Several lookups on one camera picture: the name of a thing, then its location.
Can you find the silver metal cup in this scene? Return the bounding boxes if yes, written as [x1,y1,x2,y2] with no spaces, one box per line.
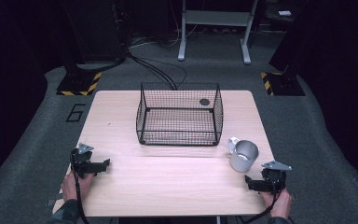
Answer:
[227,136,260,174]

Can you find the black hazard-striped stand base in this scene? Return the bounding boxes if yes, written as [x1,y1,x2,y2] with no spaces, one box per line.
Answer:
[259,71,307,97]
[56,63,103,97]

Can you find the white metal stand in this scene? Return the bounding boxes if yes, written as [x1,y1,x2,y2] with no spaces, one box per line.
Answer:
[177,0,259,65]

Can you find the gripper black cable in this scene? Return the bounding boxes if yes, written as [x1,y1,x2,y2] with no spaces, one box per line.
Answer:
[70,148,90,224]
[236,176,282,224]

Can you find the black wire basket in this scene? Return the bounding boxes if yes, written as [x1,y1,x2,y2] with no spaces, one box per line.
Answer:
[135,81,225,147]

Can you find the person's left hand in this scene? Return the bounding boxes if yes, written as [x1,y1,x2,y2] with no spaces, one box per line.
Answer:
[61,170,95,203]

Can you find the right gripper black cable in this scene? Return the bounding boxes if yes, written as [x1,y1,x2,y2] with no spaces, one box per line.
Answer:
[236,176,282,224]

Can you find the person's right hand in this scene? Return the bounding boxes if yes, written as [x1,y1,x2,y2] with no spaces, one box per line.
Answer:
[258,188,293,219]

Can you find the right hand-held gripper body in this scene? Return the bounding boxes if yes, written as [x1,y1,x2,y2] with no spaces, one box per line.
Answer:
[260,160,293,194]

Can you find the black floor cables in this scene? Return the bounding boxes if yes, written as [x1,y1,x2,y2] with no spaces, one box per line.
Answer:
[126,50,188,91]

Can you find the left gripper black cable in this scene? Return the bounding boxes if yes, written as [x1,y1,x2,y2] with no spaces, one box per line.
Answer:
[70,148,90,224]

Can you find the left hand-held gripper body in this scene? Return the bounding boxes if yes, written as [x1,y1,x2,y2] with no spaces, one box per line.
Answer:
[70,142,97,179]

